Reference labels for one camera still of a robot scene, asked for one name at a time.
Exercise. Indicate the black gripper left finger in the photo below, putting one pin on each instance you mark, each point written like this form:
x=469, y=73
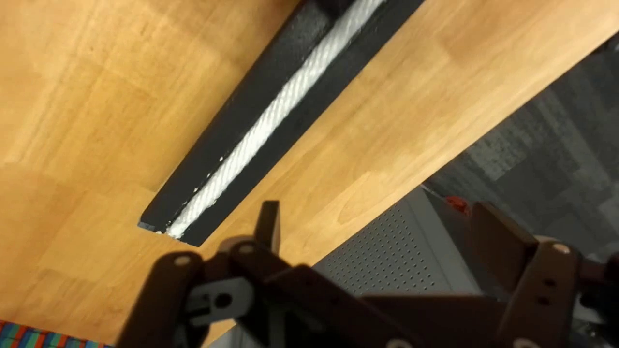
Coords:
x=269, y=224

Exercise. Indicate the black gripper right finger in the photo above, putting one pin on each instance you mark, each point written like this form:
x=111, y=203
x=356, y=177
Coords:
x=503, y=241

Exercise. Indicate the black metallic tube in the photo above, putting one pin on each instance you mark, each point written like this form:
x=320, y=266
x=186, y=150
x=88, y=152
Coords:
x=213, y=154

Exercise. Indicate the small red object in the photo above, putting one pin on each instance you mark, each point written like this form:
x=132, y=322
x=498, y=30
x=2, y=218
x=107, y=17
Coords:
x=457, y=203

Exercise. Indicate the perforated grey metal cabinet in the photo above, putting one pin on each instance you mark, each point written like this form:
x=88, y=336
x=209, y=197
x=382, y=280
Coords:
x=399, y=251

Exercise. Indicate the colourful striped cloth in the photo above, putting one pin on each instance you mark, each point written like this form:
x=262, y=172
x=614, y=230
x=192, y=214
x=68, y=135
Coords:
x=39, y=336

